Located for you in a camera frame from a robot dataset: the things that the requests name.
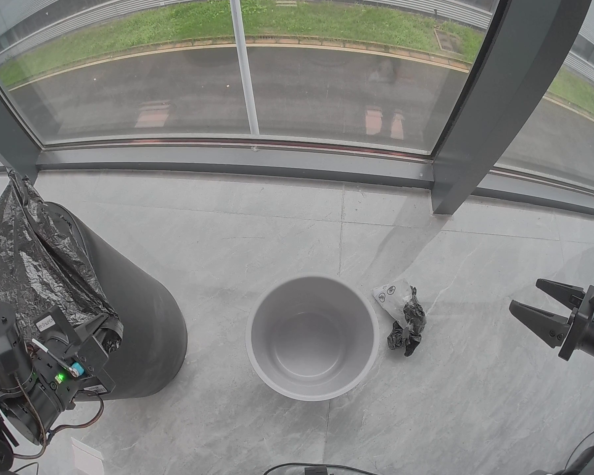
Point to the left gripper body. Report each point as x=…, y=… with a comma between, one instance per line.
x=91, y=364

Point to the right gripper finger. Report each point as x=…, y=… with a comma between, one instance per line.
x=564, y=294
x=542, y=323

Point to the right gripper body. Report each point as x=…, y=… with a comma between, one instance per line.
x=586, y=329

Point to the black plastic bag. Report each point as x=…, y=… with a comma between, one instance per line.
x=27, y=255

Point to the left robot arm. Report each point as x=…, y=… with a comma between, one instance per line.
x=2, y=344

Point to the crumpled black plastic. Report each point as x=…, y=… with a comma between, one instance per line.
x=410, y=324

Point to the grey trash bin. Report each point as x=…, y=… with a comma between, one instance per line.
x=312, y=334

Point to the dark grey round chair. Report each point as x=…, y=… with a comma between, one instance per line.
x=143, y=305

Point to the clear printed wrapper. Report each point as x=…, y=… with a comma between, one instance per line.
x=391, y=297

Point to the window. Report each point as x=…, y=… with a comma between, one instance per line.
x=326, y=82

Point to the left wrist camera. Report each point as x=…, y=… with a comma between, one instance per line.
x=52, y=327

